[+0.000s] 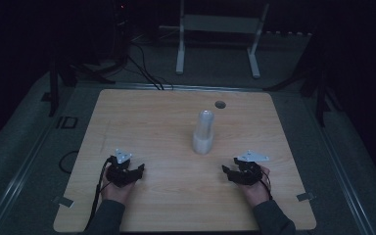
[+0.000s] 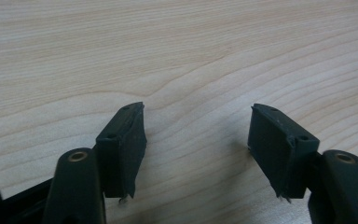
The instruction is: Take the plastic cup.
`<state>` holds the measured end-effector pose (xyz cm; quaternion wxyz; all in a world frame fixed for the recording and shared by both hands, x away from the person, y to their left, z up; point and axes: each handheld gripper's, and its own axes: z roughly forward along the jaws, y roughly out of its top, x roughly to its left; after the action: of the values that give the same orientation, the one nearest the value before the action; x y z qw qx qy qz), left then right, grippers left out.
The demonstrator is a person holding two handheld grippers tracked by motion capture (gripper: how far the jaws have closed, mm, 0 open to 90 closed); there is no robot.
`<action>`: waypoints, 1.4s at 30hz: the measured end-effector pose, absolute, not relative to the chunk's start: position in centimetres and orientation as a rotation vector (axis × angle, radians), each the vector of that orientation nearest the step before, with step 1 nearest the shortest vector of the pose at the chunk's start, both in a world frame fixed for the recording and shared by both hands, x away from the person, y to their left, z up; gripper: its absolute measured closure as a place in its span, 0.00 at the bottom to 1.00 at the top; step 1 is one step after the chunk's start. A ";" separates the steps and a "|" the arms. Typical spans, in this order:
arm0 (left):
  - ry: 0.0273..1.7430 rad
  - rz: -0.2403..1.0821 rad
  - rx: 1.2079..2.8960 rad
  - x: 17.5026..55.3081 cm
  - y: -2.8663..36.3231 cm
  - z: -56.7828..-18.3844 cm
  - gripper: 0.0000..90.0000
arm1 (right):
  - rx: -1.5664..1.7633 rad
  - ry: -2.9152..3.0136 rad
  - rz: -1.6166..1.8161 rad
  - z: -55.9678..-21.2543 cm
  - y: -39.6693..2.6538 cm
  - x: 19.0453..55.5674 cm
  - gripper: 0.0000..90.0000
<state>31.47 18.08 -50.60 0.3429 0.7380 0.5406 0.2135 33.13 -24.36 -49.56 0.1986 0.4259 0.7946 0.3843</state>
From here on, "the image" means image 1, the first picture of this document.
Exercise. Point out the person's left hand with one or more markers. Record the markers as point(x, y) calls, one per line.
point(116, 192)

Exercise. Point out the stack of clear plastic cups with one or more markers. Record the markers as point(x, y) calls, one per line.
point(203, 133)

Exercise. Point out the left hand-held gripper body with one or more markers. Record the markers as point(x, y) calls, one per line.
point(120, 173)

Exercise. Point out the dark computer tower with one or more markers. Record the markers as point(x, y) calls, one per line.
point(121, 29)

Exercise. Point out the black tape floor mark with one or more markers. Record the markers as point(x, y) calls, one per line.
point(60, 122)

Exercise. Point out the grey tape piece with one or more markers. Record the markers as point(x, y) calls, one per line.
point(63, 201)
point(305, 197)

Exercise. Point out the white power strip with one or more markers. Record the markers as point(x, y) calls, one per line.
point(289, 33)

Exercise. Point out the white metal stand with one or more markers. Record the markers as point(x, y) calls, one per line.
point(220, 24)

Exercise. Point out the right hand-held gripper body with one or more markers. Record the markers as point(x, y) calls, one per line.
point(249, 171)

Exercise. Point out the person's right hand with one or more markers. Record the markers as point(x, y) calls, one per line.
point(256, 192)

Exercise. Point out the black tripod stand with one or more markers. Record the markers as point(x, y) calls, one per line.
point(54, 84)
point(319, 94)

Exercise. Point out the round table grommet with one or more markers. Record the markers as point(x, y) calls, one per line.
point(220, 104)

